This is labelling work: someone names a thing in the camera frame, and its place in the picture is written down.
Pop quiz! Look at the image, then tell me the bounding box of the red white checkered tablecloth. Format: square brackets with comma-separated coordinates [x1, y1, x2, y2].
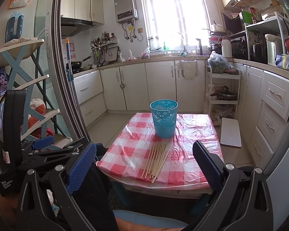
[97, 113, 222, 190]

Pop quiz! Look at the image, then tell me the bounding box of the blue perforated plastic basket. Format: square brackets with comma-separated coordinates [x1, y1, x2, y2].
[150, 99, 178, 139]

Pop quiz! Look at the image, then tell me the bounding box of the white rolling storage cart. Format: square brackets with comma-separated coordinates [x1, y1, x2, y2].
[205, 65, 241, 126]

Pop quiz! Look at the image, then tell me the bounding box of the black frying pan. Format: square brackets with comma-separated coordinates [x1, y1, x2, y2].
[71, 56, 91, 69]

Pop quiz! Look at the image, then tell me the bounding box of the blue white folding shelf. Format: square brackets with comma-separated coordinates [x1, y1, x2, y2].
[0, 39, 72, 150]

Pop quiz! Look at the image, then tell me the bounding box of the green vegetable plastic bag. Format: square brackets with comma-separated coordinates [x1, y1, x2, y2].
[208, 51, 234, 74]

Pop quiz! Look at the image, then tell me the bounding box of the white thermos jug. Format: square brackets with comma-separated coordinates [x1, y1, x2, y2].
[221, 39, 233, 58]

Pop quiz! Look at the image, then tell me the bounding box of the black range hood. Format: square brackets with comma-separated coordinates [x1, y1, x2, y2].
[61, 17, 102, 38]

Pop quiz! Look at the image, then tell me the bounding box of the white electric kettle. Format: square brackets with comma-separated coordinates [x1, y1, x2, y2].
[265, 34, 283, 66]

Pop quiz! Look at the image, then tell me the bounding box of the grey gas water heater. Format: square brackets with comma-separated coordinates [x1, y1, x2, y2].
[114, 0, 138, 23]

